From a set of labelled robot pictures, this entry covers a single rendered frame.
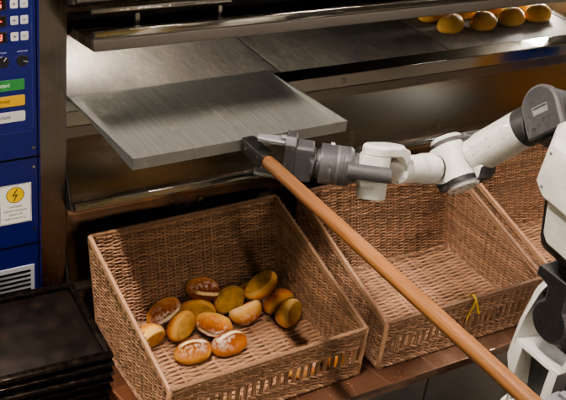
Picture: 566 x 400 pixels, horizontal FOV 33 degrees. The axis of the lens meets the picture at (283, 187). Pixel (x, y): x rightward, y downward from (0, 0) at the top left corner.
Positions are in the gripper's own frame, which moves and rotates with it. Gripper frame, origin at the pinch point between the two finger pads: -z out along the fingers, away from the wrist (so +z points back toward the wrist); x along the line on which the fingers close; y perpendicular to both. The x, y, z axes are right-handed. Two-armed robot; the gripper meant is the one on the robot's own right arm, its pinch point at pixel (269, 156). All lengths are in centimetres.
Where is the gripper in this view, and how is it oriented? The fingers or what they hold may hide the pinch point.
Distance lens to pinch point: 211.5
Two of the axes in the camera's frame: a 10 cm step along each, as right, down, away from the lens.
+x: -1.2, 8.6, 5.0
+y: 0.7, -4.9, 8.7
